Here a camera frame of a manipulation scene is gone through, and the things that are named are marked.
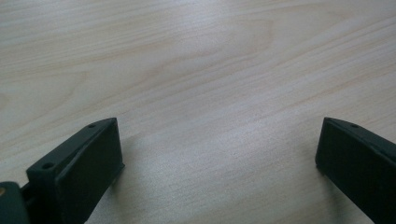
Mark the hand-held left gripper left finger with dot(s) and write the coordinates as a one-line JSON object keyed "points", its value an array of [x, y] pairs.
{"points": [[81, 171]]}

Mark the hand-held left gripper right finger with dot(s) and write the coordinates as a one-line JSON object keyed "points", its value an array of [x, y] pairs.
{"points": [[358, 168]]}

